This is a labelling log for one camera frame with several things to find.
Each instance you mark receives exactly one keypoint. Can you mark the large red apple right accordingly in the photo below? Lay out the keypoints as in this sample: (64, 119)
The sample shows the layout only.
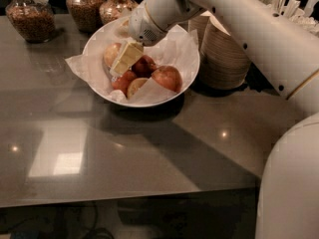
(168, 77)

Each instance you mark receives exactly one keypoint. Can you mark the front stack paper bowls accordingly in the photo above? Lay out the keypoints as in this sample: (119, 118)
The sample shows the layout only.
(224, 65)

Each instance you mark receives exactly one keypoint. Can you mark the yellow-red apple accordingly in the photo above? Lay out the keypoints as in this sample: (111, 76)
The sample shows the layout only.
(110, 53)

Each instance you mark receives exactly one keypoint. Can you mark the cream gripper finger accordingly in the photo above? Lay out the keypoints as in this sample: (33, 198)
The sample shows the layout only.
(122, 28)
(129, 53)

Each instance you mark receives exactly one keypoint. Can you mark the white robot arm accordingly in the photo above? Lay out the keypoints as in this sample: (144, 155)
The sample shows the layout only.
(285, 54)

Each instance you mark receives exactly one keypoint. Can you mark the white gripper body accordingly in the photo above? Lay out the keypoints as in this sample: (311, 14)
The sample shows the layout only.
(141, 25)

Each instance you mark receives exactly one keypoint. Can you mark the white robot base shell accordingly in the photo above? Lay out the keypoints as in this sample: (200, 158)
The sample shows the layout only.
(288, 204)

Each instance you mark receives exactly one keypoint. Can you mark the white paper liner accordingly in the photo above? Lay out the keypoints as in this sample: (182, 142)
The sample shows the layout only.
(166, 50)

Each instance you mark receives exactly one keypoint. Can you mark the glass jar of grains left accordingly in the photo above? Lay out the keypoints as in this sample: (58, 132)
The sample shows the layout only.
(32, 19)

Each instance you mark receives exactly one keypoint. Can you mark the yellow-green apple front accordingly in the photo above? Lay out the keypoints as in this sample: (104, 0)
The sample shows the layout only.
(135, 85)

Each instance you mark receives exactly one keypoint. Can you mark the stack paper bowls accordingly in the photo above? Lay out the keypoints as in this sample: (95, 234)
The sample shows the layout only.
(224, 65)
(196, 27)

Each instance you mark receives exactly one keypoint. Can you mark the red apple with sticker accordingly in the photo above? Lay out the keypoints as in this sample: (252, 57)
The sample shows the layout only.
(122, 83)

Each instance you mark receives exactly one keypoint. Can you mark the rear stack paper bowls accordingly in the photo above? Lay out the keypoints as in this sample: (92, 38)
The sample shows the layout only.
(196, 27)

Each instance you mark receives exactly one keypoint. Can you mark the glass jar of cereal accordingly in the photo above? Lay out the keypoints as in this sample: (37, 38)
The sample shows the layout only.
(112, 10)
(85, 14)

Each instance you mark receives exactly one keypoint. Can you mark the dark red apple centre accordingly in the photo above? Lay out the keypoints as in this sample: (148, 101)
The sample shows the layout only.
(144, 67)

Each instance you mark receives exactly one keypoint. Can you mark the white bowl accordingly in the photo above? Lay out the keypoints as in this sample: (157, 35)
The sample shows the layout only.
(186, 70)

